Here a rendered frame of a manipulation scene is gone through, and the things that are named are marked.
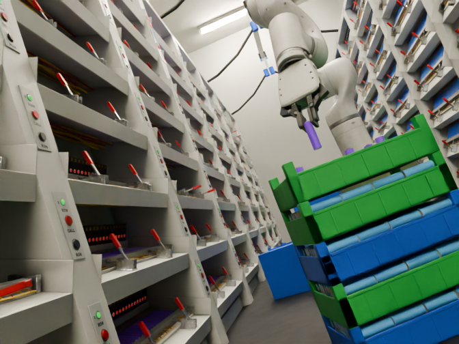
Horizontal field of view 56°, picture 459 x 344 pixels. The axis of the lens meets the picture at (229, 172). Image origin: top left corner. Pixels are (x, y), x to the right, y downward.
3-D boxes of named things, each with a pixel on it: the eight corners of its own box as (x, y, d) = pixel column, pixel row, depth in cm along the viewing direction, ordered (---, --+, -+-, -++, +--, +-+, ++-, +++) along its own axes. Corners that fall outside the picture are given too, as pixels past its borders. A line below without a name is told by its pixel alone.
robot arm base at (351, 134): (389, 159, 168) (368, 117, 171) (393, 155, 150) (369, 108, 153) (343, 179, 173) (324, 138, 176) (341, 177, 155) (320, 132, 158)
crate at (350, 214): (410, 200, 103) (396, 169, 104) (458, 188, 83) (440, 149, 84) (293, 246, 99) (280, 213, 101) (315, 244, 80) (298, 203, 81)
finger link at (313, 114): (323, 99, 98) (330, 122, 94) (310, 105, 99) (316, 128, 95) (316, 91, 95) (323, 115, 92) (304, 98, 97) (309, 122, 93)
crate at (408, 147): (396, 169, 104) (382, 138, 105) (440, 149, 84) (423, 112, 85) (280, 213, 101) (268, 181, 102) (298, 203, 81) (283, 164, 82)
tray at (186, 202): (212, 209, 208) (212, 190, 209) (176, 207, 149) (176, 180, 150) (172, 209, 211) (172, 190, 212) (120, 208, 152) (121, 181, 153)
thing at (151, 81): (171, 96, 217) (171, 69, 218) (120, 52, 158) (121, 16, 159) (132, 98, 220) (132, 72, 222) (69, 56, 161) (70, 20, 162)
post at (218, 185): (266, 278, 279) (173, 35, 305) (264, 280, 270) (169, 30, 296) (237, 289, 281) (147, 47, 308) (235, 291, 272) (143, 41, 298)
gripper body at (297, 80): (320, 64, 105) (330, 99, 99) (284, 84, 109) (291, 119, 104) (306, 46, 99) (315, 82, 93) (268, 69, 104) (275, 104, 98)
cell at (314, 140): (321, 148, 94) (310, 121, 96) (322, 146, 93) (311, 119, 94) (313, 151, 94) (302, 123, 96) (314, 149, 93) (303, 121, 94)
